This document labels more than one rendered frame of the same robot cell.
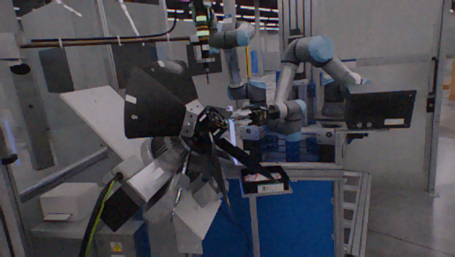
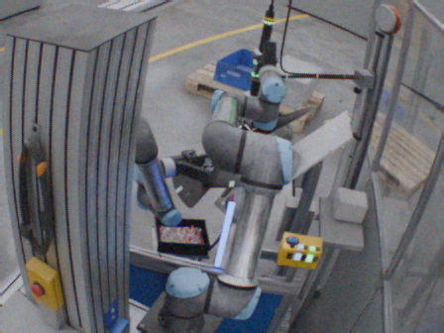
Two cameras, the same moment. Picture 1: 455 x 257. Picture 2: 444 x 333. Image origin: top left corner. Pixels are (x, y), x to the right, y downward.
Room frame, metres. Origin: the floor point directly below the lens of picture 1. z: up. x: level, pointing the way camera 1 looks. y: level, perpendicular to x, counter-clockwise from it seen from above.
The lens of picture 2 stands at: (3.02, -0.43, 2.35)
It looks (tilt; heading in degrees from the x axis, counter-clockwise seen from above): 33 degrees down; 167
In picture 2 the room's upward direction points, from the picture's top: 12 degrees clockwise
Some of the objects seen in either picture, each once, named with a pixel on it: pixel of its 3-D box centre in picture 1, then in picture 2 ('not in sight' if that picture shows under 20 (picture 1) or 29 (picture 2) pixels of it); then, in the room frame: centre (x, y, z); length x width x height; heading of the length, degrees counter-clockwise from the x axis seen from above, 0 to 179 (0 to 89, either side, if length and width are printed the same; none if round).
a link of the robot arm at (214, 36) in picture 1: (214, 41); (262, 110); (1.41, 0.03, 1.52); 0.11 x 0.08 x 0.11; 76
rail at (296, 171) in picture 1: (254, 171); (189, 270); (1.46, -0.12, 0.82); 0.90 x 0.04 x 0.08; 76
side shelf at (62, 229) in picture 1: (91, 208); (341, 223); (1.15, 0.63, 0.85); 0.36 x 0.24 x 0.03; 166
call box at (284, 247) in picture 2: not in sight; (299, 252); (1.55, 0.27, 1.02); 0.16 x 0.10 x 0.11; 76
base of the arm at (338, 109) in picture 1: (334, 106); not in sight; (1.71, -0.65, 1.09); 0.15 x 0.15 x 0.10
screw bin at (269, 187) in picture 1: (262, 180); (180, 236); (1.28, -0.14, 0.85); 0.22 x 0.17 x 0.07; 92
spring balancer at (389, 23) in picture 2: not in sight; (388, 19); (0.87, 0.74, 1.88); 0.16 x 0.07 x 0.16; 21
